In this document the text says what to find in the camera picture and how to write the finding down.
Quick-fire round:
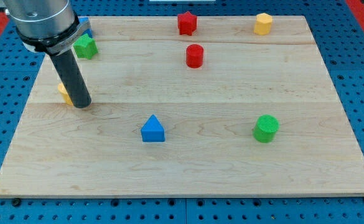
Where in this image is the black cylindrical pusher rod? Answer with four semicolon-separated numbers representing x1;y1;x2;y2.
50;50;91;108

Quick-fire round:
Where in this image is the blue triangle block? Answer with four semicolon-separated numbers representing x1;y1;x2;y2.
141;114;166;142

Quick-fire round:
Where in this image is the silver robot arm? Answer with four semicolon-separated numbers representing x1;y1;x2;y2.
4;0;91;108

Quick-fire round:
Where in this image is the blue block behind arm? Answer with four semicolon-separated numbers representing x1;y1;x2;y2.
78;17;93;38

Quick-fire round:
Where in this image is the yellow block behind rod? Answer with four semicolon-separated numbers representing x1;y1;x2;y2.
57;83;73;106

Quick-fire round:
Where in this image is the green star block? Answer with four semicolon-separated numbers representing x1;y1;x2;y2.
73;34;98;60

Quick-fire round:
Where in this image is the red star block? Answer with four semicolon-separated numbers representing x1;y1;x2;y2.
177;11;197;35

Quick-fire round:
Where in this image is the red cylinder block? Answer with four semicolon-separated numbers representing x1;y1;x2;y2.
186;44;204;68

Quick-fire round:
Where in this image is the wooden board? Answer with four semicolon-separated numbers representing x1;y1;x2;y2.
0;16;364;198

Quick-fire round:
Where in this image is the yellow hexagon block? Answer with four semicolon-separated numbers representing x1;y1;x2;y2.
254;13;273;35

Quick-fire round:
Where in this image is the green cylinder block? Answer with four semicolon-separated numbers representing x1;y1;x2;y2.
253;114;279;143

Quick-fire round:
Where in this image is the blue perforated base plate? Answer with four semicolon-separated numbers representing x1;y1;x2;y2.
0;0;364;223

